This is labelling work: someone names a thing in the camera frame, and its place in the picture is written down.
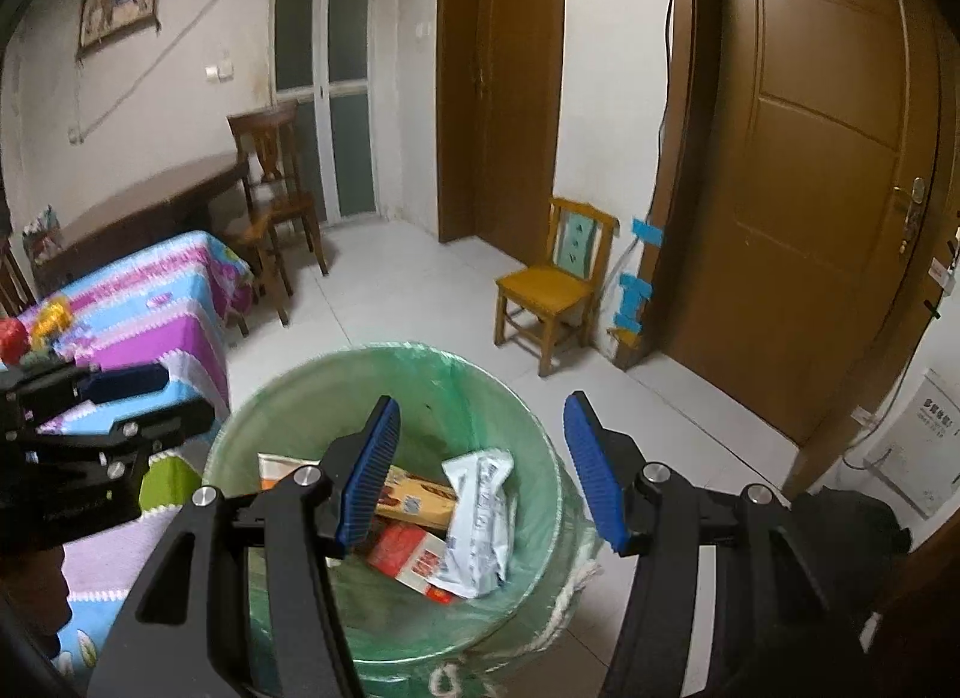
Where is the red apple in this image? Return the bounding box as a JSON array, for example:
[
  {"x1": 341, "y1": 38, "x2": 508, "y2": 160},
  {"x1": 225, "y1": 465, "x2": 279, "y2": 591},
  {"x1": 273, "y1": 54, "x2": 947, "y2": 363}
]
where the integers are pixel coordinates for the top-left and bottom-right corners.
[{"x1": 0, "y1": 319, "x2": 28, "y2": 367}]

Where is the dark wooden dining table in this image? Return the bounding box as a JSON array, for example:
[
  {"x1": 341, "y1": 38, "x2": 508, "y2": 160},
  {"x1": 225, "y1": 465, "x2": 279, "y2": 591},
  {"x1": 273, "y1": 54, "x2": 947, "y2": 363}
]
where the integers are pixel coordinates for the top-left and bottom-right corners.
[{"x1": 34, "y1": 152, "x2": 252, "y2": 294}]

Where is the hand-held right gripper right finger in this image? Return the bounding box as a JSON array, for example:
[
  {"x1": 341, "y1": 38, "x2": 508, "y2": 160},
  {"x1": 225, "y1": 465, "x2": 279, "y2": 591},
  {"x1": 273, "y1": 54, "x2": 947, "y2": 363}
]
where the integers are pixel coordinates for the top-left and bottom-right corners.
[{"x1": 562, "y1": 390, "x2": 882, "y2": 698}]

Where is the orange biscuit packet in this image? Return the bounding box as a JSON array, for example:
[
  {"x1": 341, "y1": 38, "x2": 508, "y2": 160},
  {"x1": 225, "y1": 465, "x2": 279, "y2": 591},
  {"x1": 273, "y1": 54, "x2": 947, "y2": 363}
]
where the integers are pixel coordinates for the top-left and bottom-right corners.
[{"x1": 375, "y1": 465, "x2": 460, "y2": 528}]

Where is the dark wooden chair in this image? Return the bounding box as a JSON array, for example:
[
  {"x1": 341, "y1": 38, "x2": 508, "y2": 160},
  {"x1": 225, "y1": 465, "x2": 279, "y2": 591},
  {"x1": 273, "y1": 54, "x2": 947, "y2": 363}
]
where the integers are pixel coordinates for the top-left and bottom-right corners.
[
  {"x1": 0, "y1": 236, "x2": 35, "y2": 316},
  {"x1": 225, "y1": 100, "x2": 331, "y2": 328}
]

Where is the yellow snack wrapper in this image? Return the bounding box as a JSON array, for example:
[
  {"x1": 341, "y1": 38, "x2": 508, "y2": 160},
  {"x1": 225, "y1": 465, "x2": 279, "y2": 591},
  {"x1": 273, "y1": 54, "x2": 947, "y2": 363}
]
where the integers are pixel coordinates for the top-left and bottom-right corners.
[{"x1": 30, "y1": 296, "x2": 72, "y2": 339}]

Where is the white printed box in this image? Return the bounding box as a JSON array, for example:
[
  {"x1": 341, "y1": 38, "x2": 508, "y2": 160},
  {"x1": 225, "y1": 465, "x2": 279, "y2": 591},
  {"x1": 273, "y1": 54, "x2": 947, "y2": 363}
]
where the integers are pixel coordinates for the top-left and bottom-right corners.
[{"x1": 862, "y1": 368, "x2": 960, "y2": 519}]

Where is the green lined trash bin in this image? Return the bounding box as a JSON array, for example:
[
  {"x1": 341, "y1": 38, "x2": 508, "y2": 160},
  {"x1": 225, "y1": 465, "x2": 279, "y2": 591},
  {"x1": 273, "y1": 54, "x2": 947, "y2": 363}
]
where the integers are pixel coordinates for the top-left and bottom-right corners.
[{"x1": 201, "y1": 341, "x2": 605, "y2": 698}]

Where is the orange white snack wrapper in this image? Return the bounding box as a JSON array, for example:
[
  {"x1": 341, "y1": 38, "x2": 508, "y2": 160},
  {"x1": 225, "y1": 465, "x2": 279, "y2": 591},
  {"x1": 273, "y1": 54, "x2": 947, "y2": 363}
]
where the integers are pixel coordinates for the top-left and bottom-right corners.
[{"x1": 258, "y1": 453, "x2": 305, "y2": 493}]

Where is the striped floral tablecloth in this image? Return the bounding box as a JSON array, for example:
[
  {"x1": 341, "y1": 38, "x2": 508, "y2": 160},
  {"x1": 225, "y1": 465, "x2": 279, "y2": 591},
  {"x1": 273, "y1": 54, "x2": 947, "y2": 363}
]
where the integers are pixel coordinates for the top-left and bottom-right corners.
[{"x1": 0, "y1": 229, "x2": 252, "y2": 698}]

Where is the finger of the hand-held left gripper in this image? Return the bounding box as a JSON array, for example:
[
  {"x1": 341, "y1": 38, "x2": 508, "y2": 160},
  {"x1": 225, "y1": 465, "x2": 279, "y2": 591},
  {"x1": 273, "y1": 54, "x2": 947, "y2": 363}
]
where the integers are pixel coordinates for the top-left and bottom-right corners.
[
  {"x1": 0, "y1": 363, "x2": 170, "y2": 430},
  {"x1": 26, "y1": 398, "x2": 215, "y2": 475}
]

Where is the wall cable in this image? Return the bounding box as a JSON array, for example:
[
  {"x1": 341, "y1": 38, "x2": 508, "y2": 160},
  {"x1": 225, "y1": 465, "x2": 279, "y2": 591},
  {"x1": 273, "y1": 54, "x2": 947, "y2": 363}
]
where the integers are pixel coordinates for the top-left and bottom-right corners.
[{"x1": 67, "y1": 0, "x2": 275, "y2": 144}]

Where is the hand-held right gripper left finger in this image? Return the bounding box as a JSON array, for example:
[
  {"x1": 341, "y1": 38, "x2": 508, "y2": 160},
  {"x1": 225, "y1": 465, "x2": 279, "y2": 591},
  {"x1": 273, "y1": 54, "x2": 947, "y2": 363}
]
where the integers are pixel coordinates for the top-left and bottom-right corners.
[{"x1": 86, "y1": 395, "x2": 402, "y2": 698}]

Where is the small wooden chair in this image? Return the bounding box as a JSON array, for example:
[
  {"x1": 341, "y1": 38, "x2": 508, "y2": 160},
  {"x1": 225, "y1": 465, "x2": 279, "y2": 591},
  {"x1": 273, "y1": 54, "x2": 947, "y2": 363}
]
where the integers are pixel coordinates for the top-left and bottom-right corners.
[{"x1": 493, "y1": 197, "x2": 620, "y2": 378}]

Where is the black bag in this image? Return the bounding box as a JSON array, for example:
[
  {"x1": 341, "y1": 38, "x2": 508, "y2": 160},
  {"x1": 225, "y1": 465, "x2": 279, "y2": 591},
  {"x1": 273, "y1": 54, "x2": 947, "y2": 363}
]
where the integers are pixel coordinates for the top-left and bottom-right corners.
[{"x1": 787, "y1": 486, "x2": 912, "y2": 594}]

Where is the red carton box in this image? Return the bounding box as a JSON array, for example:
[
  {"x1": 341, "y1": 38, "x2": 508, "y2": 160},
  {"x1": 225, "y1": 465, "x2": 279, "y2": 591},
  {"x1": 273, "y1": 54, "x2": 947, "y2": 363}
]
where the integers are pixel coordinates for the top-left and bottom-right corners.
[{"x1": 366, "y1": 522, "x2": 460, "y2": 603}]

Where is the glass balcony door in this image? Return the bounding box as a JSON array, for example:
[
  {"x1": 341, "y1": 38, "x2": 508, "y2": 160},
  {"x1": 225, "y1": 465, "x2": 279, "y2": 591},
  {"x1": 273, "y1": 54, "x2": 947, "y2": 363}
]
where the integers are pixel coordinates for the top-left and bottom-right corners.
[{"x1": 270, "y1": 0, "x2": 376, "y2": 226}]

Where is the grey plastic mailer bag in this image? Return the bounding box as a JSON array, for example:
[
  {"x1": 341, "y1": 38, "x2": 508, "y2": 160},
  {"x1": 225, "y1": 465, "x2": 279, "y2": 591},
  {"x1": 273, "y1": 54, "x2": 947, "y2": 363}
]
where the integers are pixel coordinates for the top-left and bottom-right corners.
[{"x1": 431, "y1": 449, "x2": 517, "y2": 600}]

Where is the brown wooden door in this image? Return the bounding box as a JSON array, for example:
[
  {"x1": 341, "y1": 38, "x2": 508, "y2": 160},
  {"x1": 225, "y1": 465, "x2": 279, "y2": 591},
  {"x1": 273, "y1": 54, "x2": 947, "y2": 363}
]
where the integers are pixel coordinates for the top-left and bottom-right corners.
[
  {"x1": 652, "y1": 0, "x2": 960, "y2": 474},
  {"x1": 436, "y1": 0, "x2": 565, "y2": 271}
]

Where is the framed wall picture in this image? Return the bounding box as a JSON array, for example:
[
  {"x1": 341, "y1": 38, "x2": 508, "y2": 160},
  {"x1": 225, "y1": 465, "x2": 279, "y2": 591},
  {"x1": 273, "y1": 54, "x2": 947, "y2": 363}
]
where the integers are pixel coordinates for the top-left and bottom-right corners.
[{"x1": 75, "y1": 0, "x2": 164, "y2": 61}]

